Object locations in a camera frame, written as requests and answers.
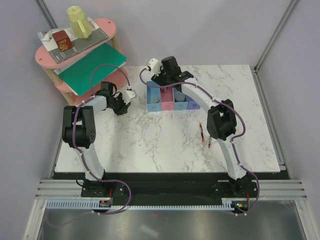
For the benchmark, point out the pink marker pen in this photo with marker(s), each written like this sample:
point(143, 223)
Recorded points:
point(209, 142)

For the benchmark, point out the orange marker pen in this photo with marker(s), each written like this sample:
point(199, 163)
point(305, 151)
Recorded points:
point(201, 133)

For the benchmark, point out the purple drawer box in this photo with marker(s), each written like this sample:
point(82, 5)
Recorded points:
point(192, 105)

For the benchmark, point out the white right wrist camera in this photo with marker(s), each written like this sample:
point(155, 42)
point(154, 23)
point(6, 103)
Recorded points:
point(154, 66)

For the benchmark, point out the clear paper clip jar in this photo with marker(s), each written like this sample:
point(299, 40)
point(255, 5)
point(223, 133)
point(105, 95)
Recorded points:
point(179, 96)

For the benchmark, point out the beige stapler remover piece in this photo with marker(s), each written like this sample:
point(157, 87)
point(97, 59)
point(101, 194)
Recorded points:
point(156, 101)

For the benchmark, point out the red brown box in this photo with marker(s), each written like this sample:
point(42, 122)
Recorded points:
point(62, 40)

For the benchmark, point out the aluminium frame rail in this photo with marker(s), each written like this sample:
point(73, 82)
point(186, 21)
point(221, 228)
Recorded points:
point(287, 190)

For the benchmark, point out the green folder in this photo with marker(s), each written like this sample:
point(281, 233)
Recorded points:
point(91, 69)

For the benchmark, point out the light blue end drawer box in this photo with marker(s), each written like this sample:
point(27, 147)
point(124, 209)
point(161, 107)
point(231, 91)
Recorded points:
point(153, 93)

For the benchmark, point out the pink lid clear jar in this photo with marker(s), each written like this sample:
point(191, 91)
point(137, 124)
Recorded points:
point(165, 89)

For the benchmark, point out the pink drawer box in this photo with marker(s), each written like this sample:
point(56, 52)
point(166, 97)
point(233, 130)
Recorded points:
point(167, 100)

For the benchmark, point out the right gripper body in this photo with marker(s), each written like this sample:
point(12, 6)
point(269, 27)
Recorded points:
point(162, 78)

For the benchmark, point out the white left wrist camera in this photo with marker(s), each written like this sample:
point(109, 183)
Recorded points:
point(129, 94)

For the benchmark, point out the light blue middle drawer box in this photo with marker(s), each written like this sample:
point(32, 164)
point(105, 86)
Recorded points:
point(179, 106)

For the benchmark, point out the white cable duct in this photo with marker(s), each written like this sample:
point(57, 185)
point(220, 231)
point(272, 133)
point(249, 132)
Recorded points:
point(94, 204)

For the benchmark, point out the yellow plastic pitcher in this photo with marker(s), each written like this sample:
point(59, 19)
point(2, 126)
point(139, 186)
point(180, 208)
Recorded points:
point(79, 23)

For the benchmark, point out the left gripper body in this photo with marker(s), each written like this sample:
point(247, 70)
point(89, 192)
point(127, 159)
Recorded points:
point(118, 105)

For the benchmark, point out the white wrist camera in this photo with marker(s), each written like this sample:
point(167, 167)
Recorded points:
point(129, 94)
point(154, 66)

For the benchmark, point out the grey white notebook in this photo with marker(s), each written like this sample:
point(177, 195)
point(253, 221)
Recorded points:
point(78, 44)

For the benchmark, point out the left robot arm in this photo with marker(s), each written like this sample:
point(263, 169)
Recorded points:
point(79, 125)

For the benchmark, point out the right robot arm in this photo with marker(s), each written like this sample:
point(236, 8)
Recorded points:
point(221, 116)

